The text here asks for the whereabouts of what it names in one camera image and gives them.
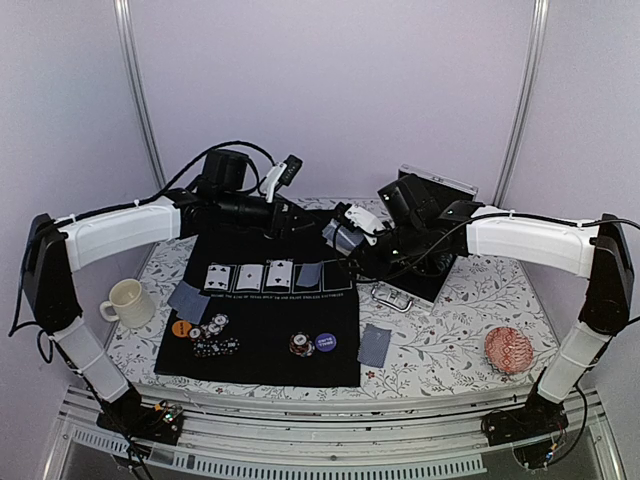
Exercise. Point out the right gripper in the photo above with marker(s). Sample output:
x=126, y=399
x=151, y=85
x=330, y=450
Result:
x=372, y=267

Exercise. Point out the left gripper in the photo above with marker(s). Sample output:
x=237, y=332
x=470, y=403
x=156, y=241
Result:
x=284, y=228

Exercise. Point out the two of clubs card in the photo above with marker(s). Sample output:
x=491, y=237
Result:
x=279, y=274

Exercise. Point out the ace of diamonds card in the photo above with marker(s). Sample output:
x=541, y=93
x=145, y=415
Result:
x=249, y=277

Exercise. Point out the four of clubs card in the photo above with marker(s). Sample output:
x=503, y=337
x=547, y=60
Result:
x=218, y=277

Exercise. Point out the dealt blue card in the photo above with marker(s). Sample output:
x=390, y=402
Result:
x=374, y=345
x=183, y=296
x=192, y=308

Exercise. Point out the orange black poker chip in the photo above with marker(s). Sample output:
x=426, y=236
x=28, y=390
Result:
x=301, y=345

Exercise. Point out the purple small blind button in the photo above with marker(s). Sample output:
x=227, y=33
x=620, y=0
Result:
x=325, y=342

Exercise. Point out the black white chip stack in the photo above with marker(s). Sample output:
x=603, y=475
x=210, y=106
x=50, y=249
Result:
x=208, y=341

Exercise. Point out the orange big blind button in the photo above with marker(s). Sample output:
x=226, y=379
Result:
x=181, y=328

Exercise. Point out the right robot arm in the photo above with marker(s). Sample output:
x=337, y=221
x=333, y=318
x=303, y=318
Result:
x=592, y=249

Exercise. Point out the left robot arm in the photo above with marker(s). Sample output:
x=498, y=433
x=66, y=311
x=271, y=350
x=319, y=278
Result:
x=56, y=249

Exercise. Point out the aluminium poker chip case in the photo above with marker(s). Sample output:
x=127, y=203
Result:
x=430, y=280

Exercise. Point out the black poker playing mat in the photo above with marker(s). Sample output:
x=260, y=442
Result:
x=263, y=321

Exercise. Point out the cream ceramic mug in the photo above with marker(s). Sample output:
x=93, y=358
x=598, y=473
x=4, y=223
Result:
x=129, y=304

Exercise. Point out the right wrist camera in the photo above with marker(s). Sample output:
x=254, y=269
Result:
x=364, y=221

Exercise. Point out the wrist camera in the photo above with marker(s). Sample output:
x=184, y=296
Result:
x=364, y=221
x=280, y=175

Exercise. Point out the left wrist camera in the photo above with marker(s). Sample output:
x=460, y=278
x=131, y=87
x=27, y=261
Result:
x=280, y=175

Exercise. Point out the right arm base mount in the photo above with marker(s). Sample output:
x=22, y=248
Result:
x=537, y=417

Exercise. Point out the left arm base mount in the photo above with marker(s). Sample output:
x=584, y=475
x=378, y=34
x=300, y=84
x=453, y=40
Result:
x=161, y=423

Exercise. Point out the left aluminium frame post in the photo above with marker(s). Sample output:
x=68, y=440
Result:
x=124, y=24

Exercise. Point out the aluminium frame post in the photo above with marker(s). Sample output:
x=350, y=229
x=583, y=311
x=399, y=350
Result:
x=533, y=56
x=124, y=24

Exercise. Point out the right aluminium frame post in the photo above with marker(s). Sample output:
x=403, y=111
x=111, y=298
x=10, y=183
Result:
x=533, y=56

